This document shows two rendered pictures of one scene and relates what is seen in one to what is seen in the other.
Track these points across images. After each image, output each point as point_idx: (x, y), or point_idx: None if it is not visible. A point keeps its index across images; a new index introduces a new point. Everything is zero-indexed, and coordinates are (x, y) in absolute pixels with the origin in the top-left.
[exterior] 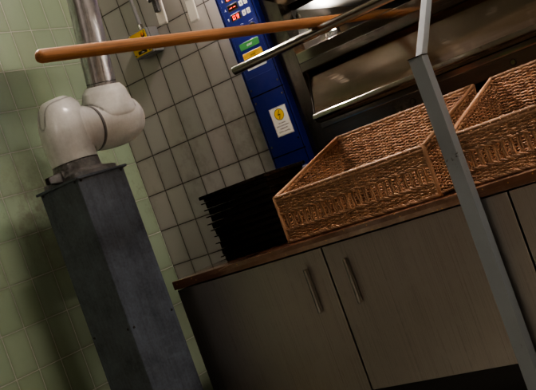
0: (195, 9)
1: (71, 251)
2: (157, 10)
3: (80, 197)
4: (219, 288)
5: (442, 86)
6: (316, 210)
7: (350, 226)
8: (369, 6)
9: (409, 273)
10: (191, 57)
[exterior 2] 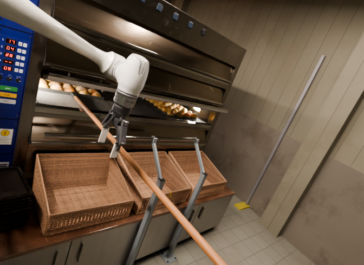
0: (106, 136)
1: None
2: (118, 150)
3: None
4: None
5: (97, 147)
6: (71, 221)
7: (93, 232)
8: (134, 139)
9: (104, 246)
10: None
